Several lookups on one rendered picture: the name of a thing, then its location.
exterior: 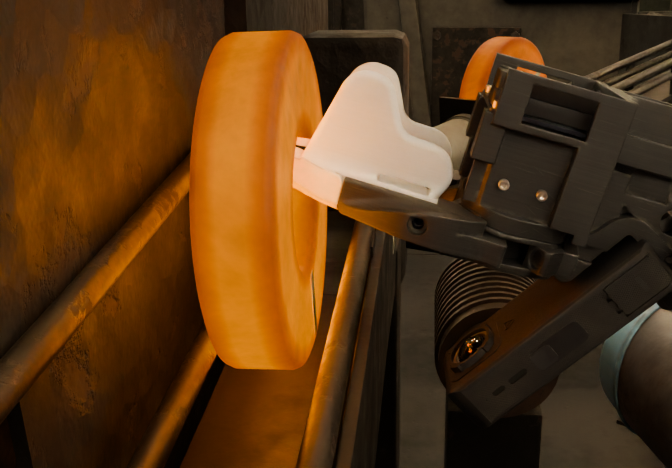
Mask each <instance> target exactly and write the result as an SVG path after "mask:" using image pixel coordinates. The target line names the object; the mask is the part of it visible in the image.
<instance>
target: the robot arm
mask: <svg viewBox="0 0 672 468"><path fill-rule="evenodd" d="M517 67H521V68H524V69H528V70H531V71H535V72H539V73H542V74H546V75H549V76H553V77H556V78H560V79H564V80H567V81H571V84H566V83H563V82H559V81H556V80H552V79H549V78H545V77H541V76H538V75H534V74H531V73H527V72H524V71H520V70H517ZM466 136H468V137H469V140H468V144H467V147H466V150H465V153H464V156H463V159H462V162H461V165H460V168H459V171H458V170H454V169H453V164H452V161H451V157H452V150H451V145H450V142H449V140H448V139H447V137H446V136H445V135H444V134H443V133H442V132H441V131H439V130H437V129H435V128H432V127H429V126H426V125H423V124H420V123H417V122H414V121H412V120H411V119H410V118H409V117H408V116H407V115H406V113H405V110H404V106H403V100H402V94H401V89H400V83H399V78H398V76H397V74H396V72H395V71H394V70H393V69H392V68H390V67H388V66H386V65H383V64H381V63H377V62H369V63H365V64H362V65H360V66H358V67H357V68H356V69H355V70H354V71H353V72H352V73H351V75H350V76H349V77H348V78H347V79H346V80H345V81H344V82H343V84H342V85H341V87H340V89H339V91H338V92H337V94H336V96H335V98H334V99H333V101H332V103H331V105H330V106H329V108H328V110H327V112H326V113H325V115H324V117H323V119H322V121H321V122H320V124H319V126H318V128H317V129H316V131H315V133H314V135H313V136H312V138H311V139H307V138H299V137H297V141H296V148H295V156H294V167H293V187H294V188H295V189H297V190H299V191H301V192H302V193H304V194H306V195H308V196H309V197H311V198H313V199H315V200H317V201H319V202H321V203H323V204H325V205H328V206H330V207H332V208H335V209H337V210H339V213H341V214H343V215H346V216H348V217H350V218H353V219H355V220H357V221H360V222H362V223H364V224H367V225H369V226H371V227H374V228H376V229H378V230H381V231H383V232H385V233H388V234H390V235H392V236H395V237H397V238H400V239H402V240H405V241H407V242H410V243H413V244H416V245H419V246H422V247H425V248H428V249H431V250H434V251H438V252H442V253H445V254H449V255H453V256H458V257H462V258H467V259H469V260H471V261H473V262H475V263H477V264H479V265H482V266H484V267H487V268H490V269H493V270H496V271H500V272H504V273H508V274H513V275H518V276H523V277H528V278H533V279H538V280H537V281H535V282H534V283H533V284H531V285H530V286H529V287H528V288H526V289H525V290H524V291H523V292H521V293H520V294H519V295H518V296H516V297H515V298H514V299H512V300H511V301H510V302H509V303H507V304H506V305H505V306H504V307H502V308H501V309H500V310H498V311H497V312H496V313H495V314H493V315H492V316H491V317H490V318H488V319H487V320H486V321H484V322H483V323H482V324H481V325H478V327H477V328H475V329H473V330H471V331H470V332H468V333H467V334H466V335H464V336H463V337H462V338H461V339H460V340H459V341H458V342H457V343H456V344H454V345H453V347H451V348H450V349H449V350H448V351H446V353H445V356H444V368H445V378H446V388H447V396H448V397H449V398H450V400H451V401H452V402H453V403H454V404H455V405H456V406H457V407H458V408H459V409H460V410H461V411H462V412H463V413H464V414H465V415H466V416H467V417H468V418H469V419H470V420H471V421H472V422H473V423H474V424H475V425H477V426H478V427H480V428H484V429H486V428H488V427H489V426H491V425H492V424H493V423H495V422H496V421H497V420H499V419H500V418H501V417H503V416H504V415H505V414H507V413H508V412H510V411H511V410H512V409H514V408H515V407H516V406H518V405H519V404H520V403H522V402H523V401H524V400H526V399H527V398H528V397H530V396H531V395H532V394H534V393H535V392H536V391H538V390H539V389H541V388H542V387H543V386H545V385H546V384H547V383H549V382H550V381H551V380H553V379H554V378H555V377H557V376H558V375H559V374H561V373H562V372H563V371H565V370H566V369H567V368H569V367H570V366H572V365H573V364H574V363H576V362H577V361H578V360H580V359H581V358H582V357H584V356H585V355H586V354H588V353H589V352H590V351H592V350H593V349H594V348H596V347H597V346H599V345H600V344H601V343H603V342H604V341H605V342H604V345H603V347H602V351H601V355H600V362H599V374H600V380H601V384H602V387H603V390H604V392H605V394H606V396H607V398H608V399H609V401H610V402H611V403H612V405H613V406H614V407H615V409H616V410H617V413H618V415H619V417H620V419H621V421H622V422H623V423H624V425H625V426H626V427H627V428H628V429H629V430H630V431H631V432H633V433H634V434H636V435H638V436H639V437H640V438H641V439H642V440H643V442H644V443H645V444H646V445H647V446H648V447H649V448H650V450H651V451H652V452H653V453H654V454H655V455H656V456H657V458H658V459H659V460H660V461H661V462H662V463H663V464H664V466H665V467H666V468H672V104H670V103H667V102H663V101H660V100H656V99H652V98H649V97H645V96H642V95H638V94H635V93H631V92H627V91H624V90H620V89H617V88H613V87H611V86H609V85H607V84H605V83H604V82H601V81H597V80H594V79H590V78H587V77H583V76H579V75H576V74H572V73H569V72H565V71H562V70H558V69H554V68H551V67H547V66H544V65H540V64H537V63H533V62H529V61H526V60H522V59H519V58H515V57H511V56H508V55H504V54H501V53H497V54H496V57H495V60H494V63H493V66H492V69H491V72H490V75H489V79H488V82H487V85H486V88H485V90H484V89H483V91H482V92H478V95H477V98H476V101H475V104H474V107H473V110H472V114H471V117H470V120H469V123H468V126H467V129H466Z"/></svg>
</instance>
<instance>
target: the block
mask: <svg viewBox="0 0 672 468"><path fill-rule="evenodd" d="M303 38H304V39H305V41H306V43H307V46H308V48H309V50H310V53H311V56H312V59H313V62H314V66H315V70H316V75H317V80H318V85H319V91H320V98H321V105H322V114H323V117H324V115H325V113H326V112H327V110H328V108H329V106H330V105H331V103H332V101H333V99H334V98H335V96H336V94H337V92H338V91H339V89H340V87H341V85H342V84H343V82H344V81H345V80H346V79H347V78H348V77H349V76H350V75H351V73H352V72H353V71H354V70H355V69H356V68H357V67H358V66H360V65H362V64H365V63H369V62H377V63H381V64H383V65H386V66H388V67H390V68H392V69H393V70H394V71H395V72H396V74H397V76H398V78H399V83H400V89H401V94H402V100H403V106H404V110H405V113H406V115H407V116H408V117H409V40H408V38H407V35H406V33H404V32H401V31H399V30H318V31H315V32H312V33H309V34H307V35H305V36H303ZM406 262H407V248H406V241H405V240H402V239H401V283H402V281H403V279H404V276H405V272H406Z"/></svg>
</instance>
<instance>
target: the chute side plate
mask: <svg viewBox="0 0 672 468"><path fill-rule="evenodd" d="M396 244H397V237H395V236H394V254H393V236H392V235H390V234H388V233H385V232H383V231H381V230H378V229H376V242H375V248H374V254H373V257H372V258H371V262H370V268H369V274H368V279H367V285H366V291H365V297H364V302H363V308H362V314H361V319H360V325H359V331H358V337H357V342H356V348H355V354H354V359H353V365H352V371H351V377H350V382H349V388H348V394H347V399H346V405H345V411H344V416H343V422H342V428H341V434H340V439H339V445H338V451H337V456H336V462H335V468H375V460H376V451H377V441H378V432H379V422H380V413H381V404H382V394H383V385H384V375H385V366H386V357H387V348H388V341H389V333H390V326H391V318H392V310H393V303H394V295H395V268H396Z"/></svg>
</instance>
